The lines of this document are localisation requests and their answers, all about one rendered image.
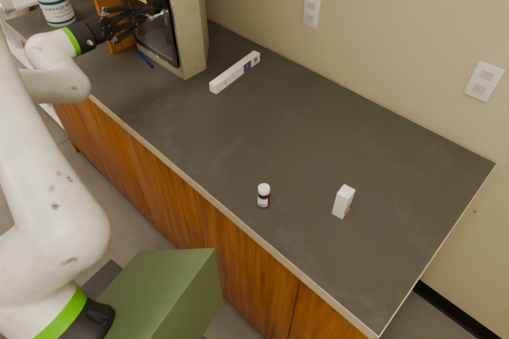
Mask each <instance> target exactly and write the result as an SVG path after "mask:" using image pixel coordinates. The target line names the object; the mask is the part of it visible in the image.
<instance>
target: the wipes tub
mask: <svg viewBox="0 0 509 339"><path fill-rule="evenodd" d="M38 2H39V5H40V7H41V9H42V12H43V14H44V16H45V19H46V21H47V22H48V25H50V26H55V27H60V26H67V25H69V24H72V23H73V22H74V21H75V20H76V16H75V13H74V11H73V7H72V5H71V3H70V0H38Z"/></svg>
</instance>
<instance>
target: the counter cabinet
mask: <svg viewBox="0 0 509 339"><path fill-rule="evenodd" d="M52 105H53V107H54V109H55V111H56V113H57V115H58V117H59V119H60V121H61V123H62V125H63V127H64V129H65V131H66V133H67V135H68V137H69V139H70V141H71V143H72V145H73V147H74V149H75V151H76V152H77V153H79V152H82V153H83V154H84V155H85V156H86V157H87V158H88V159H89V160H90V161H91V162H92V163H93V164H94V165H95V166H96V167H97V168H98V169H99V170H100V171H101V172H102V173H103V174H104V175H105V176H106V177H107V178H108V179H109V180H110V181H111V182H112V183H113V184H114V185H115V186H116V188H117V189H118V190H119V191H120V192H121V193H122V194H123V195H124V196H125V197H126V198H127V199H128V200H129V201H130V202H131V203H132V204H133V205H134V206H135V207H136V208H137V209H138V210H139V211H140V212H141V213H142V214H143V215H144V216H145V217H146V218H147V219H148V220H149V221H150V222H151V223H152V224H153V225H154V226H155V227H156V228H157V229H158V230H159V231H160V232H161V233H162V234H163V235H164V236H165V237H166V238H167V239H168V240H169V242H170V243H171V244H172V245H173V246H174V247H175V248H176V249H177V250H181V249H199V248H216V253H217V263H218V269H219V274H220V284H221V290H222V295H223V296H224V297H225V298H226V299H227V300H228V301H229V302H230V303H231V304H232V305H233V306H234V307H235V308H236V309H237V310H238V311H239V312H240V313H241V314H242V315H243V316H244V317H245V318H246V319H247V320H248V321H249V322H250V323H251V324H252V325H253V326H254V327H255V328H256V329H257V330H258V331H259V332H260V333H261V334H262V335H263V336H264V337H265V338H266V339H369V338H368V337H367V336H365V335H364V334H363V333H362V332H361V331H359V330H358V329H357V328H356V327H354V326H353V325H352V324H351V323H350V322H349V321H348V320H347V319H346V318H344V317H343V316H342V315H341V314H340V313H338V312H337V311H336V310H335V309H333V308H332V307H331V306H330V305H329V304H328V303H327V302H326V301H325V300H323V299H322V298H321V297H320V296H319V295H317V294H316V293H315V292H314V291H312V290H311V289H310V288H309V287H308V286H307V285H306V284H305V283H304V282H302V281H301V280H300V279H299V278H298V277H296V276H295V275H294V274H293V273H292V272H290V271H289V270H288V269H287V268H286V267H285V266H284V265H283V264H282V263H280V262H279V261H278V260H277V259H276V258H274V257H273V256H272V255H271V254H270V253H268V252H267V251H266V250H265V249H263V248H262V246H260V245H259V244H258V243H257V242H256V241H255V240H253V239H252V238H251V237H250V236H249V235H247V234H246V233H245V232H244V231H242V230H241V229H240V227H238V226H237V225H236V224H235V223H234V222H232V221H231V220H230V219H229V218H228V217H226V216H225V215H224V214H223V213H221V212H220V211H219V210H218V209H217V208H216V207H215V206H214V205H213V204H211V203H210V202H209V201H208V200H207V199H206V198H204V197H203V196H202V195H201V194H199V193H198V192H197V191H196V190H195V189H194V188H193V187H192V186H191V185H189V184H188V183H187V182H186V181H185V180H183V179H182V178H181V177H180V176H178V175H177V174H176V173H175V172H174V171H173V170H172V169H171V168H170V167H168V166H167V165H166V164H165V163H164V162H162V161H161V160H160V159H159V158H158V157H156V156H155V155H154V154H153V153H152V152H150V150H149V149H147V148H146V147H145V146H144V145H143V144H141V143H140V142H139V141H138V140H137V139H135V138H134V137H133V136H132V135H131V134H129V133H128V131H126V130H125V129H124V128H123V127H122V126H121V125H119V124H118V123H117V122H116V121H115V120H113V119H112V118H111V117H110V116H108V115H107V114H106V113H105V112H104V111H103V110H102V109H101V108H100V107H98V106H97V105H96V104H95V103H94V102H92V101H91V100H90V99H89V98H87V99H86V100H85V101H84V102H82V103H80V104H59V103H53V104H52Z"/></svg>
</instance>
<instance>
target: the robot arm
mask: <svg viewBox="0 0 509 339"><path fill-rule="evenodd" d="M152 9H153V7H152V6H150V5H146V6H143V7H140V6H137V7H134V8H132V7H131V6H130V5H118V6H114V7H109V8H106V7H101V15H100V16H99V17H98V18H96V19H94V20H90V21H88V22H85V23H84V22H82V21H79V22H77V23H73V24H71V25H69V26H66V27H63V28H60V29H59V30H54V31H51V32H47V33H38V34H35V35H33V36H31V37H29V38H28V40H27V42H26V44H25V47H24V52H25V55H26V58H27V60H28V61H29V62H30V63H31V64H32V65H33V66H34V67H35V69H23V68H17V65H16V64H15V61H14V59H13V56H12V53H11V50H10V48H9V46H8V42H7V39H6V37H5V33H4V31H3V29H2V25H1V24H0V186H1V187H2V191H3V193H4V195H5V198H6V201H7V203H8V206H9V209H10V211H11V215H12V217H13V220H14V226H13V227H12V228H10V229H9V230H8V231H6V232H5V233H4V234H3V235H1V236H0V334H2V335H3V336H5V337H6V338H7V339H104V337H105V335H106V334H107V333H108V331H109V329H110V327H111V325H112V323H113V321H114V317H115V310H114V309H113V308H112V307H111V306H110V305H109V304H104V303H98V302H96V301H94V300H92V299H90V298H89V297H87V296H86V295H85V294H84V293H83V291H82V290H81V288H80V286H79V285H78V284H77V283H76V282H75V281H74V279H75V278H76V277H78V276H79V275H81V274H83V273H84V272H85V271H87V270H88V269H90V268H92V267H93V266H94V265H95V264H96V263H97V262H98V261H99V260H100V259H101V258H102V257H103V256H104V255H105V252H106V251H107V249H108V246H109V244H110V241H111V223H110V220H109V218H108V215H107V213H106V212H105V211H104V209H103V208H102V207H101V205H100V204H99V203H98V201H97V200H96V199H95V198H94V197H93V195H92V194H91V192H90V191H89V189H88V188H87V187H86V186H85V185H84V183H83V182H82V180H81V179H80V178H79V176H78V175H77V173H76V172H75V171H74V169H73V167H72V166H71V165H70V163H69V162H68V160H67V158H66V157H65V156H64V154H63V152H62V151H61V149H60V148H59V147H58V144H57V143H56V141H55V140H54V138H53V136H52V134H51V133H50V132H49V130H48V127H47V126H46V124H45V122H44V121H43V119H42V117H41V115H40V114H39V112H38V110H37V108H36V106H35V104H53V103H59V104H80V103H82V102H84V101H85V100H86V99H87V98H88V97H89V96H90V94H91V91H92V84H91V81H90V79H89V77H88V76H87V75H86V74H85V73H84V72H83V71H82V70H81V69H80V67H79V66H78V65H77V64H76V62H75V61H74V60H73V58H76V57H78V56H80V55H82V54H85V53H87V52H89V51H92V50H94V49H96V46H97V45H99V44H102V43H103V42H106V41H111V43H112V44H114V45H118V44H119V43H120V42H121V41H122V40H124V39H125V38H127V37H128V36H130V35H132V34H133V33H135V32H136V31H138V29H137V26H138V25H139V24H141V23H144V22H145V19H146V18H144V17H142V16H140V14H143V13H145V12H146V11H148V12H146V13H148V14H150V15H152V16H154V14H153V13H152V12H150V10H152ZM120 11H123V12H122V13H119V14H117V15H115V16H113V17H106V16H105V15H108V14H109V13H116V12H120ZM133 14H134V15H136V17H133V20H131V21H129V22H126V23H122V24H119V25H116V23H119V21H121V20H123V19H125V18H127V17H129V16H131V15H133ZM137 15H138V16H137ZM122 30H125V31H123V32H122V33H120V34H119V35H117V36H115V34H116V33H118V32H121V31H122ZM114 36H115V37H114Z"/></svg>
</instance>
